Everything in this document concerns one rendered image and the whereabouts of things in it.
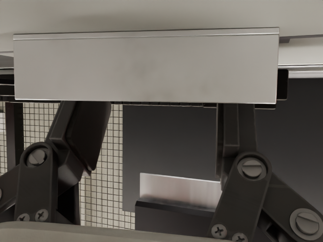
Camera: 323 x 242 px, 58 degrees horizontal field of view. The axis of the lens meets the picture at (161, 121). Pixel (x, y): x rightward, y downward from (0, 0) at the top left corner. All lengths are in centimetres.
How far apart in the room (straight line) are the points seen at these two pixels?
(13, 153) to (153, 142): 77
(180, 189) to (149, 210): 3
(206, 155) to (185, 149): 6
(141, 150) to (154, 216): 57
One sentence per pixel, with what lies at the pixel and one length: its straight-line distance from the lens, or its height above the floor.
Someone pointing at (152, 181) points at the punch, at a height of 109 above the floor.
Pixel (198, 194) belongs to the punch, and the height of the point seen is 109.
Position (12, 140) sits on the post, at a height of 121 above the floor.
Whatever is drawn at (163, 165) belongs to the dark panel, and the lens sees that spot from 77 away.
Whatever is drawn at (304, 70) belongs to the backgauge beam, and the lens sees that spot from 45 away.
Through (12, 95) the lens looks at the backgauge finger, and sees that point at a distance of 57.
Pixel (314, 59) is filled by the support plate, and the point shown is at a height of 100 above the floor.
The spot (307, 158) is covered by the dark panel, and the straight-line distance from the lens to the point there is 72.
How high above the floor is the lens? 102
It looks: 5 degrees up
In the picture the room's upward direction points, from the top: 179 degrees counter-clockwise
